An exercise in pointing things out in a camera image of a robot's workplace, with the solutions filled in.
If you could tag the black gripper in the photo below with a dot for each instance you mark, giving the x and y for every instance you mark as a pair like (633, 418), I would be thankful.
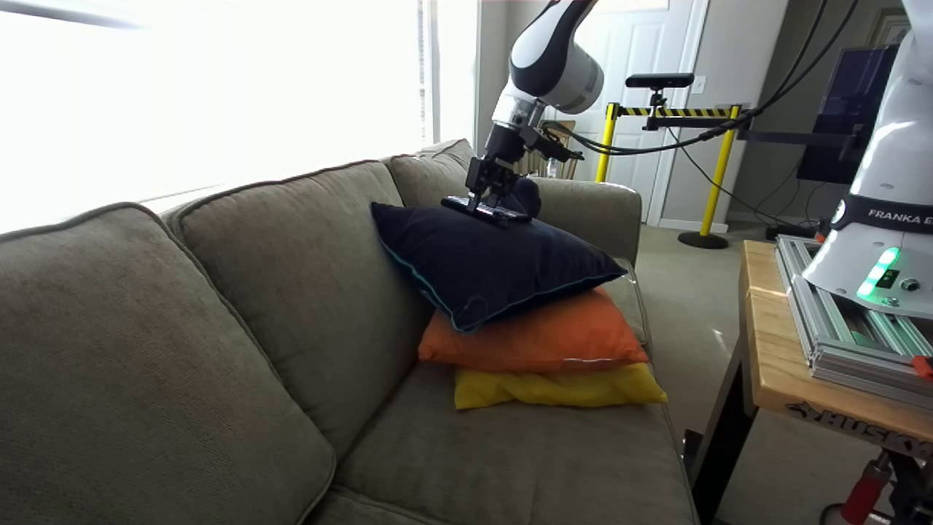
(493, 181)

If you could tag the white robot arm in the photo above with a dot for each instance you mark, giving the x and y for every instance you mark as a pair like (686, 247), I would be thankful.
(546, 71)

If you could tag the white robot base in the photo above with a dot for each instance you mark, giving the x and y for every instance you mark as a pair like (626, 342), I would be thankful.
(883, 235)

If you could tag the navy blue square pillow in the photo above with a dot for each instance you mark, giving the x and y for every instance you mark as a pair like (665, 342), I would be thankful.
(479, 273)

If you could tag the yellow black barrier stand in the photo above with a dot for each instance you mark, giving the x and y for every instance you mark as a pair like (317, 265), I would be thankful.
(724, 122)

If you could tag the orange pillow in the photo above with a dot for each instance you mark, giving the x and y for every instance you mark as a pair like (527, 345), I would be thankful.
(574, 335)

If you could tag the white door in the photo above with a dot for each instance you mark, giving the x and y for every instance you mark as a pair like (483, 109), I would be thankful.
(626, 40)

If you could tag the yellow pillow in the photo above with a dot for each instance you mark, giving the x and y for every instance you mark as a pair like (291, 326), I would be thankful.
(579, 390)

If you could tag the grey fabric sofa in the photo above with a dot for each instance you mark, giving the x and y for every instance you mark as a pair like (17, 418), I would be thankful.
(253, 359)

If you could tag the wooden table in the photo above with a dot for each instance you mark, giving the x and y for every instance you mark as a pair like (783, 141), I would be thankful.
(769, 371)

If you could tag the aluminium mounting rails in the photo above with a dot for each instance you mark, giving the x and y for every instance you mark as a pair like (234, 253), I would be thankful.
(865, 339)

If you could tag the black camera on stand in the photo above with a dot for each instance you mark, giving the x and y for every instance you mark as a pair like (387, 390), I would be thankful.
(658, 82)

